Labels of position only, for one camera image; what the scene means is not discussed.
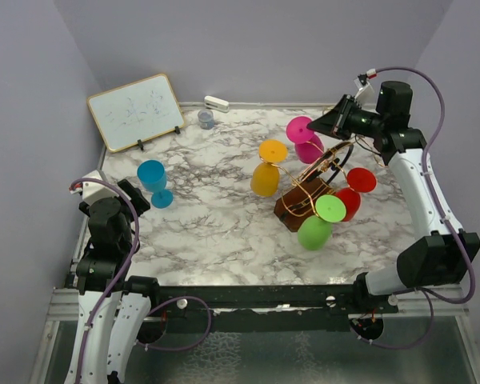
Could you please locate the blue plastic wine glass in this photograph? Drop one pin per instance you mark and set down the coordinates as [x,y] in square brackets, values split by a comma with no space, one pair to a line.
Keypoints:
[152,175]

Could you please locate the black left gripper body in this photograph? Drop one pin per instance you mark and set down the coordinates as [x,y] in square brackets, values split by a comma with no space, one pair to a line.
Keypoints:
[138,202]

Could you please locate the red plastic wine glass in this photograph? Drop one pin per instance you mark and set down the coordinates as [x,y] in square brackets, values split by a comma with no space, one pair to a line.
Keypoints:
[359,181]

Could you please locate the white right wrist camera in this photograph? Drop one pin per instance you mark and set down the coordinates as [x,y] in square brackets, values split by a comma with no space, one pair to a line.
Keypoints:
[365,90]

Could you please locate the magenta plastic wine glass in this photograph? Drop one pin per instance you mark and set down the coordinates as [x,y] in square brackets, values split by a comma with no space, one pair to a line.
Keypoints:
[307,144]

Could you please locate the yellow plastic wine glass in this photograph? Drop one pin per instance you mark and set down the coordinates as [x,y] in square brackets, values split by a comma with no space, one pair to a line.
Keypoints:
[265,177]

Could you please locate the green plastic wine glass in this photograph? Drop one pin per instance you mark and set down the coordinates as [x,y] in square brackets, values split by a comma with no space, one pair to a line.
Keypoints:
[317,228]

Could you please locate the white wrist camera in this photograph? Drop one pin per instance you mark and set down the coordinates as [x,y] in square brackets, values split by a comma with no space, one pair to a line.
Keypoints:
[365,90]
[91,191]

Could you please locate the gold framed whiteboard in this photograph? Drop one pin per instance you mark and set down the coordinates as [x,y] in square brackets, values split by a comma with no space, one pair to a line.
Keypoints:
[136,112]

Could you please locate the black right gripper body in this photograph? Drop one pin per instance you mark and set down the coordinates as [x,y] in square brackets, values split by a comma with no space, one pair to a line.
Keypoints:
[358,121]

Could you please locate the white eraser block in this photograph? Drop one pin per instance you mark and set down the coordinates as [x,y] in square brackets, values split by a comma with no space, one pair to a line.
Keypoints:
[218,104]

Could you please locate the black metal base frame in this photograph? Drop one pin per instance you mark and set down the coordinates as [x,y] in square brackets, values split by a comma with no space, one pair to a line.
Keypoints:
[244,309]

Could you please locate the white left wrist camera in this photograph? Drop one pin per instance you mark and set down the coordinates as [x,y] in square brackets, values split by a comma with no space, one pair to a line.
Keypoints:
[91,191]

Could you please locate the small blue glass jar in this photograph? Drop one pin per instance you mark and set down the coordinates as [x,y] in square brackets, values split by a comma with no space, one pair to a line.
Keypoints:
[206,119]

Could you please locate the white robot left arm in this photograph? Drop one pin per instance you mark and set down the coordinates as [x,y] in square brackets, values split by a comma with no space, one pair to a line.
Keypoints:
[111,304]

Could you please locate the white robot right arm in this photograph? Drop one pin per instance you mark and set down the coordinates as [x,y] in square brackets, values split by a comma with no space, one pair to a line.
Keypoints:
[443,251]

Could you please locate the copper wire glass rack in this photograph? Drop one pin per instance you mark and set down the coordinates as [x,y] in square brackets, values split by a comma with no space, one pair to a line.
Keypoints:
[325,176]

